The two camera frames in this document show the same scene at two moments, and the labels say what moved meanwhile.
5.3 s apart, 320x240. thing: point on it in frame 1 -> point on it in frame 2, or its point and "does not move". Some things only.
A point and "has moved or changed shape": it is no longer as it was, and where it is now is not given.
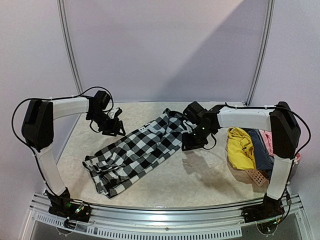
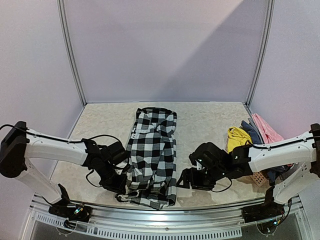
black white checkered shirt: [115, 167] has moved or changed shape
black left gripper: [114, 128] -> [118, 187]
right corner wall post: [271, 3] does not move
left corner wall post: [68, 46] does not move
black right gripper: [194, 142] -> [189, 179]
